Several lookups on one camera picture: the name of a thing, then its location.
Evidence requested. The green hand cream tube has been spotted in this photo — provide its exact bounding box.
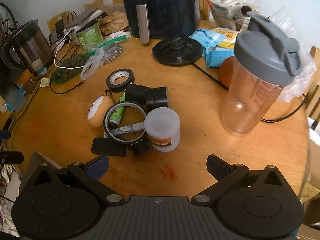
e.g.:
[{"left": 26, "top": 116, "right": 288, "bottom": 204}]
[{"left": 108, "top": 92, "right": 125, "bottom": 127}]

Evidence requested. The silver foil stick packet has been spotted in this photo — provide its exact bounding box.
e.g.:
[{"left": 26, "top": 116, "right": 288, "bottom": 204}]
[{"left": 110, "top": 122, "right": 145, "bottom": 140}]

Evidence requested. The thin dark tape ring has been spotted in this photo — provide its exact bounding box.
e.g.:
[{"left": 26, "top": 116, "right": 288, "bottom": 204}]
[{"left": 103, "top": 101, "right": 148, "bottom": 145}]

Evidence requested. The white plastic jar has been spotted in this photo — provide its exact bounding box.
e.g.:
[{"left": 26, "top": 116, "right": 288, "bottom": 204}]
[{"left": 144, "top": 107, "right": 181, "bottom": 152}]

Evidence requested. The black electrical tape roll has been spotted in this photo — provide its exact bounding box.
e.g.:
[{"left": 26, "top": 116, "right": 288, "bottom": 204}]
[{"left": 106, "top": 68, "right": 135, "bottom": 93}]

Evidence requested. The black cylinder speaker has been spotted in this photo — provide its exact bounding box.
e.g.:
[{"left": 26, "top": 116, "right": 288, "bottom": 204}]
[{"left": 144, "top": 87, "right": 168, "bottom": 112}]

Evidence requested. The small black cylinder cap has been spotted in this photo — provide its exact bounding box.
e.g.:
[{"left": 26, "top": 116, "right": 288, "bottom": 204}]
[{"left": 125, "top": 84, "right": 150, "bottom": 105}]

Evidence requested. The small green tea sachet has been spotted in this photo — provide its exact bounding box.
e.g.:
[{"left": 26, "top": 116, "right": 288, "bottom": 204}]
[{"left": 40, "top": 77, "right": 50, "bottom": 88}]

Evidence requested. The green net bag of nuts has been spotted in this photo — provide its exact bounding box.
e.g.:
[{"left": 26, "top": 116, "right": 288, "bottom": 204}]
[{"left": 50, "top": 53, "right": 90, "bottom": 85}]

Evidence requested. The orange fruit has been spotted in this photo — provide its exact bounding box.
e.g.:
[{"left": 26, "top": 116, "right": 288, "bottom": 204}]
[{"left": 218, "top": 56, "right": 235, "bottom": 88}]

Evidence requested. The blue water bottle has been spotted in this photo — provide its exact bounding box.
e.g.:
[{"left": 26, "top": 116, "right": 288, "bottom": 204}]
[{"left": 1, "top": 81, "right": 26, "bottom": 111}]

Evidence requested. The clear plastic bag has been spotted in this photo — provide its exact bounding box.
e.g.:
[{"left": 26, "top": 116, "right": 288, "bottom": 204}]
[{"left": 270, "top": 7, "right": 317, "bottom": 103}]

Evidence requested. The wooden chair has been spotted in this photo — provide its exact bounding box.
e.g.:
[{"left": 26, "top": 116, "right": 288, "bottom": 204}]
[{"left": 306, "top": 46, "right": 320, "bottom": 120}]

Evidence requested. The blue wet wipes pack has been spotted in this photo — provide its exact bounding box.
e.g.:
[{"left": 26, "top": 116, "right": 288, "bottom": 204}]
[{"left": 205, "top": 47, "right": 234, "bottom": 68}]

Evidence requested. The clear shaker bottle grey lid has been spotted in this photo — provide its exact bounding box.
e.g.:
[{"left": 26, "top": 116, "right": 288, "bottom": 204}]
[{"left": 221, "top": 11, "right": 298, "bottom": 135}]

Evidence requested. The clear bag of seeds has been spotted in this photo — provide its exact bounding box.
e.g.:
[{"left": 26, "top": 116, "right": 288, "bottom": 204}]
[{"left": 80, "top": 35, "right": 129, "bottom": 81}]

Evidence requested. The black kettle base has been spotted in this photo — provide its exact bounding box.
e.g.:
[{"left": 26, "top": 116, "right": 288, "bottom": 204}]
[{"left": 152, "top": 37, "right": 203, "bottom": 67}]

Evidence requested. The green label can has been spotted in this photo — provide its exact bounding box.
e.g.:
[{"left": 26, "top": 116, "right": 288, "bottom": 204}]
[{"left": 76, "top": 20, "right": 103, "bottom": 52}]

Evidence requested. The blue snack packet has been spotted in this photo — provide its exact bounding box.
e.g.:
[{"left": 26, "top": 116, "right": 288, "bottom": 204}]
[{"left": 189, "top": 29, "right": 226, "bottom": 57}]

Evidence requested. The stainless electric kettle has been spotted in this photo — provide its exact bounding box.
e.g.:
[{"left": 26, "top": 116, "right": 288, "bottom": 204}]
[{"left": 1, "top": 20, "right": 53, "bottom": 77}]

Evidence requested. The yellow snack packet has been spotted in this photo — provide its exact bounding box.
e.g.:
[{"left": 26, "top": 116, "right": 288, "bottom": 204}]
[{"left": 212, "top": 27, "right": 239, "bottom": 49}]

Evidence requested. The container with foil roll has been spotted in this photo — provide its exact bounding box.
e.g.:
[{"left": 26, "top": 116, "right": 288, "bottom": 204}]
[{"left": 208, "top": 0, "right": 259, "bottom": 31}]

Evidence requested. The dark blue air fryer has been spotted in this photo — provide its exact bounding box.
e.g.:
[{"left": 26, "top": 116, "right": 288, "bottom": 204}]
[{"left": 123, "top": 0, "right": 200, "bottom": 44}]

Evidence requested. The black audio cable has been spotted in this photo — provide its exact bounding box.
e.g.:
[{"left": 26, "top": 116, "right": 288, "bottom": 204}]
[{"left": 49, "top": 43, "right": 85, "bottom": 95}]

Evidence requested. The black kettle power cord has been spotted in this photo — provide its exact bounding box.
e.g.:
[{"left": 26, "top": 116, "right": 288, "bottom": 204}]
[{"left": 191, "top": 62, "right": 309, "bottom": 124}]

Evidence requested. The white charging cable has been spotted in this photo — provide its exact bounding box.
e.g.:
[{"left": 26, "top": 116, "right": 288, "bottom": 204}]
[{"left": 53, "top": 28, "right": 86, "bottom": 70}]

